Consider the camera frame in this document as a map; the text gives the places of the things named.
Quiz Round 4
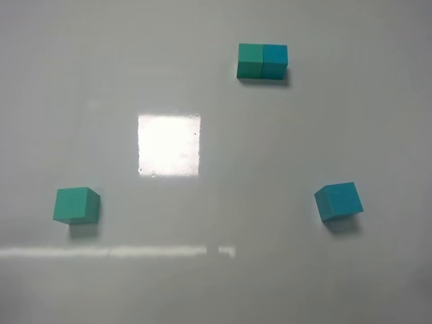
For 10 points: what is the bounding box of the green template cube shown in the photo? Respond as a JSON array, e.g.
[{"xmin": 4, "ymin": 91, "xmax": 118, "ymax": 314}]
[{"xmin": 236, "ymin": 43, "xmax": 263, "ymax": 79}]

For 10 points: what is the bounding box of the blue template cube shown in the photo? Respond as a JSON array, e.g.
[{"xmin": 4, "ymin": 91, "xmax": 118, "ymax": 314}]
[{"xmin": 261, "ymin": 44, "xmax": 288, "ymax": 80}]

